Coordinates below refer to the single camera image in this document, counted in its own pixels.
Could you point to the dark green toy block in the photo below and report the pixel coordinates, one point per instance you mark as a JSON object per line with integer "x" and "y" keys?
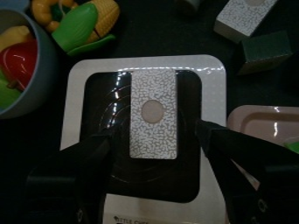
{"x": 264, "y": 49}

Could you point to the white toy induction stove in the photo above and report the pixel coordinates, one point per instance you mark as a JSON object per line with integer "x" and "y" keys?
{"x": 77, "y": 102}

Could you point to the green toy fruit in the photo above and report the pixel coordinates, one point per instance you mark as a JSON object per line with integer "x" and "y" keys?
{"x": 6, "y": 93}

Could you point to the yellow toy bell pepper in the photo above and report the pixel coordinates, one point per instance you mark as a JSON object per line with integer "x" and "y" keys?
{"x": 40, "y": 13}

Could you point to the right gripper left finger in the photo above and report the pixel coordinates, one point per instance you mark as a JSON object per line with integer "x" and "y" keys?
{"x": 65, "y": 186}

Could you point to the toy corn cob green husk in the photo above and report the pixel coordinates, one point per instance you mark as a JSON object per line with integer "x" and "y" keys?
{"x": 76, "y": 26}

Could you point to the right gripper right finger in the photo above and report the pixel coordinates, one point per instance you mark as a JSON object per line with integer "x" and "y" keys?
{"x": 256, "y": 180}

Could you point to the green toy spring onion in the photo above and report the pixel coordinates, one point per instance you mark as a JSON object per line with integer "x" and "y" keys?
{"x": 293, "y": 145}

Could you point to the yellow toy banana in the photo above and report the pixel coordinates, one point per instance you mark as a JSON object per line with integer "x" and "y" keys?
{"x": 13, "y": 36}

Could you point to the pink plastic tray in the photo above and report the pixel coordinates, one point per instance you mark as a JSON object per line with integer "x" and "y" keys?
{"x": 256, "y": 122}

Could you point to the grey-blue toy bowl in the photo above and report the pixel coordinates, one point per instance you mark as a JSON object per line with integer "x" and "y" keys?
{"x": 44, "y": 73}

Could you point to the red toy apple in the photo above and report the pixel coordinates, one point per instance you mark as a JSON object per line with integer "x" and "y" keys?
{"x": 18, "y": 64}

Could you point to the white speckled toy sushi block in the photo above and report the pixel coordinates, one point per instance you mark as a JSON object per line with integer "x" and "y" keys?
{"x": 240, "y": 17}
{"x": 153, "y": 140}

